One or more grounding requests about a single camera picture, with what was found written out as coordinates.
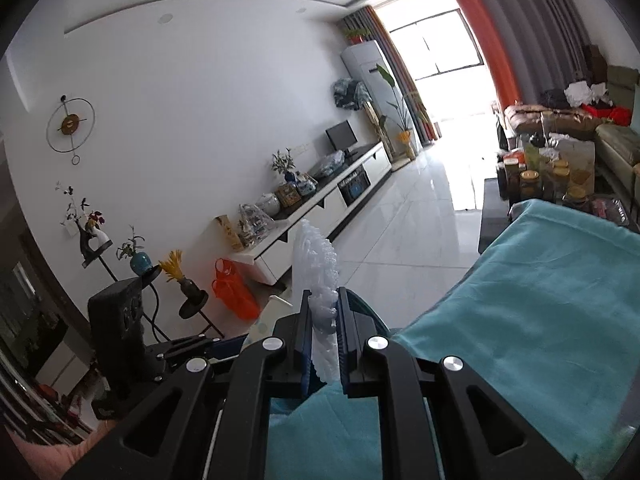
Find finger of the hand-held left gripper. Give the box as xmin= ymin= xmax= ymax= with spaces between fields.
xmin=166 ymin=334 xmax=249 ymax=357
xmin=155 ymin=354 xmax=221 ymax=381

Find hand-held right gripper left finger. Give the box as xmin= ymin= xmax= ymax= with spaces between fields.
xmin=62 ymin=302 xmax=314 ymax=480

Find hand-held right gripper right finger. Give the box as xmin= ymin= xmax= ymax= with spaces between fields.
xmin=336 ymin=286 xmax=583 ymax=480

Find person's left forearm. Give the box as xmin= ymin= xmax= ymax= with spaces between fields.
xmin=10 ymin=420 xmax=116 ymax=480

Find black tiered plant stand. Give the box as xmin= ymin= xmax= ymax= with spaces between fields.
xmin=80 ymin=240 xmax=226 ymax=342

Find orange plastic bag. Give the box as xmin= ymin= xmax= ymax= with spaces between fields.
xmin=212 ymin=258 xmax=261 ymax=322

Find yellow flowers in black vase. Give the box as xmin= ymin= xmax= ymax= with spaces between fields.
xmin=157 ymin=249 xmax=203 ymax=301

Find teal vase with plant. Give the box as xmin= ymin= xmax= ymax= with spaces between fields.
xmin=116 ymin=225 xmax=153 ymax=276

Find white vase with flowers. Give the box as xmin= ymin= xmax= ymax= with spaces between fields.
xmin=54 ymin=180 xmax=113 ymax=256

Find dark wooden cabinet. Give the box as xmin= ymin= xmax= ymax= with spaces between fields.
xmin=0 ymin=200 xmax=108 ymax=446

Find white TV cabinet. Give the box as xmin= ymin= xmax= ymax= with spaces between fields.
xmin=224 ymin=141 xmax=393 ymax=288

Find tall yellow box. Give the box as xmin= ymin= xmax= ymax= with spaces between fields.
xmin=216 ymin=214 xmax=245 ymax=252

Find ship model in clear case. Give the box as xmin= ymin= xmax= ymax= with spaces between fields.
xmin=239 ymin=203 xmax=273 ymax=248

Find white ceramic lidded jar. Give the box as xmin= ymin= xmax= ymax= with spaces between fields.
xmin=256 ymin=192 xmax=281 ymax=217

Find patterned decorative box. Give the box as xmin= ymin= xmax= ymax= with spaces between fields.
xmin=275 ymin=183 xmax=301 ymax=208

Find plant in blue white vase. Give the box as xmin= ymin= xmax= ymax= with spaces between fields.
xmin=271 ymin=149 xmax=297 ymax=183

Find clear bag of items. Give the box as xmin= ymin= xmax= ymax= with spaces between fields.
xmin=312 ymin=152 xmax=348 ymax=178

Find teal tablecloth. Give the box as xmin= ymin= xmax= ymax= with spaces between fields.
xmin=267 ymin=199 xmax=640 ymax=480

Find dark coffee table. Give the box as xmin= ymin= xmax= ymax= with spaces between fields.
xmin=477 ymin=177 xmax=640 ymax=256

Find black monitor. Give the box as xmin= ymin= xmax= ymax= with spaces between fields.
xmin=325 ymin=121 xmax=358 ymax=157

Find tall leafy potted plant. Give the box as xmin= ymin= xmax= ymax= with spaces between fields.
xmin=375 ymin=62 xmax=418 ymax=161

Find striped curtain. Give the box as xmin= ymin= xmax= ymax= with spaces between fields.
xmin=342 ymin=5 xmax=441 ymax=148

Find cluster of glass jars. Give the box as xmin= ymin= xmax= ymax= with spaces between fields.
xmin=495 ymin=132 xmax=598 ymax=206

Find white standing air conditioner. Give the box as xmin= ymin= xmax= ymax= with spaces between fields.
xmin=341 ymin=41 xmax=397 ymax=152

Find bright balcony window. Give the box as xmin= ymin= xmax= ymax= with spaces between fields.
xmin=375 ymin=0 xmax=501 ymax=126

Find brown sofa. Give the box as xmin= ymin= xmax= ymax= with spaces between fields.
xmin=502 ymin=102 xmax=608 ymax=151

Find green sofa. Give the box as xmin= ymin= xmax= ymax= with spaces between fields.
xmin=592 ymin=65 xmax=640 ymax=196

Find white cloth pile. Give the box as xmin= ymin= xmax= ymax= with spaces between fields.
xmin=565 ymin=80 xmax=608 ymax=108

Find orange and grey curtain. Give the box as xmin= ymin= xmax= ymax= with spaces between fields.
xmin=444 ymin=0 xmax=608 ymax=111

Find red cloth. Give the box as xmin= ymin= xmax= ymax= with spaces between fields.
xmin=582 ymin=102 xmax=633 ymax=126

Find round wall clock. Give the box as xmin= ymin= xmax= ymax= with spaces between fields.
xmin=46 ymin=94 xmax=97 ymax=166

